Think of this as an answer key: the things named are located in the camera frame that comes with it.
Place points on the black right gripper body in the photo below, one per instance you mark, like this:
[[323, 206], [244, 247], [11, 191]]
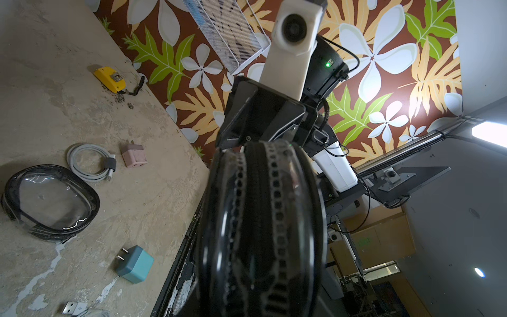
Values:
[[255, 112]]

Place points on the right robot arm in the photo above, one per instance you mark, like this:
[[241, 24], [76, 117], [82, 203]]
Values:
[[324, 150]]

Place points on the white mesh basket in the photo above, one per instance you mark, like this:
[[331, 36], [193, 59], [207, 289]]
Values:
[[233, 31]]

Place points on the pink charger plug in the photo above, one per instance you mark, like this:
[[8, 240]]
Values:
[[133, 155]]

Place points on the yellow tape measure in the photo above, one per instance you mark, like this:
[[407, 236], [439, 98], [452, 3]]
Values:
[[111, 79]]

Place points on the teal charger plug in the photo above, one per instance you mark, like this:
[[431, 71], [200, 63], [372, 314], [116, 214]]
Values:
[[134, 264]]

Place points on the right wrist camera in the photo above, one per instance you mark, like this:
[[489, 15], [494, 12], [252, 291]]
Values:
[[293, 42]]

